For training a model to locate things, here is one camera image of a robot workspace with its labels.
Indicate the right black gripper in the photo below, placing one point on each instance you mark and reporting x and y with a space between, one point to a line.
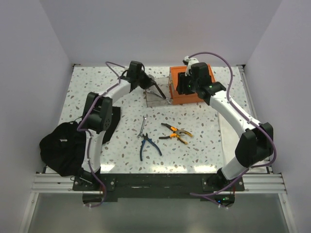
181 87

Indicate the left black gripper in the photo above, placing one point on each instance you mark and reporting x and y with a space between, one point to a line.
147 84

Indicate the black-handled adjustable wrench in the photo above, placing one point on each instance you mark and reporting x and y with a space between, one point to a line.
159 91

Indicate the large silver combination wrench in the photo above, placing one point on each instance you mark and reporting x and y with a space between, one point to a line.
157 95

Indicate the blue-handled cutting pliers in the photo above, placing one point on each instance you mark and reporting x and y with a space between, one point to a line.
146 143

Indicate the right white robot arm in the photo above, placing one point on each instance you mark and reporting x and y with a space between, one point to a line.
255 138

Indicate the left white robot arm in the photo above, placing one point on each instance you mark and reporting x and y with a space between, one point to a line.
97 115

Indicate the orange storage box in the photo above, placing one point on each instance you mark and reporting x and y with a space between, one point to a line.
173 82

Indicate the clear acrylic drawer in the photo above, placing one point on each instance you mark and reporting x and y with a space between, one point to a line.
152 100

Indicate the orange-black long-nose pliers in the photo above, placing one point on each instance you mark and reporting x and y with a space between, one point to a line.
173 129

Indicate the orange-black combination pliers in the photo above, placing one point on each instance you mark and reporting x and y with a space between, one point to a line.
176 137

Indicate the small silver open-end wrench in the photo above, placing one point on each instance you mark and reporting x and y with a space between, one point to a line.
142 126

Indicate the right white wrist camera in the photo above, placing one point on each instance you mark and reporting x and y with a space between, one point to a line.
189 61

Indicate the black drawstring fabric bag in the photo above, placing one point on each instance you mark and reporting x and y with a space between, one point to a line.
63 149

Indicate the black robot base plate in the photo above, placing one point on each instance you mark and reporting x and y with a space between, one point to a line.
146 186

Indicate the aluminium frame rail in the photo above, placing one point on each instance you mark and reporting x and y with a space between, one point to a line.
51 183

